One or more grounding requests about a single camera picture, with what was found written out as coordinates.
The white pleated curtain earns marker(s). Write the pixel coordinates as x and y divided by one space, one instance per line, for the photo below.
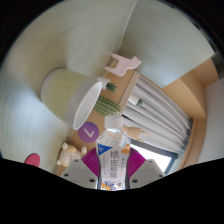
160 116

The dark-framed window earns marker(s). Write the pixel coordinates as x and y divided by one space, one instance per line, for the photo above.
160 159

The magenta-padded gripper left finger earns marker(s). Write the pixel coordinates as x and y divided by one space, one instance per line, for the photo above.
78 171

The round purple number sign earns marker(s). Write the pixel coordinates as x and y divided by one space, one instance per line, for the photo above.
88 132

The pink horse figurine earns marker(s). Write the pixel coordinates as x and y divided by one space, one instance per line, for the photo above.
123 64

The beige plush mouse toy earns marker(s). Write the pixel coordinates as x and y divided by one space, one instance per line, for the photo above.
70 154

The clear plastic drink bottle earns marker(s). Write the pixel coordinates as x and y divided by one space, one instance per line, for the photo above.
112 160

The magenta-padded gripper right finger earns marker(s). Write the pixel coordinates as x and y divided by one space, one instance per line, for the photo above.
146 171

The white cup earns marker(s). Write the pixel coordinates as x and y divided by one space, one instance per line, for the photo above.
66 95

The green desk partition panel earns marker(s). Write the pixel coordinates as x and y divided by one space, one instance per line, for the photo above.
163 43

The tall green cactus ornament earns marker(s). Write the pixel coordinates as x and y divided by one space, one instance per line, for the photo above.
106 106

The flat round red coaster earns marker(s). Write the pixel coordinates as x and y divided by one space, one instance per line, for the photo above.
32 160

